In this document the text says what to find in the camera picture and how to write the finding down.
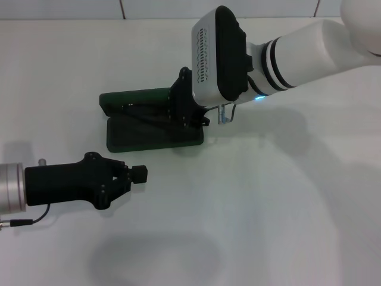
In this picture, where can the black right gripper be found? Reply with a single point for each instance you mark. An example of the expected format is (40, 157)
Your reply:
(183, 101)

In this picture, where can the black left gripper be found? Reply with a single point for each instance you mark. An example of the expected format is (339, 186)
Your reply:
(65, 186)

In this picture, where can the green glasses case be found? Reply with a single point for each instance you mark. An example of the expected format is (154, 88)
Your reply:
(143, 140)

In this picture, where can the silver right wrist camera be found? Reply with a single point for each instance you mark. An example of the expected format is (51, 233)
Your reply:
(220, 56)

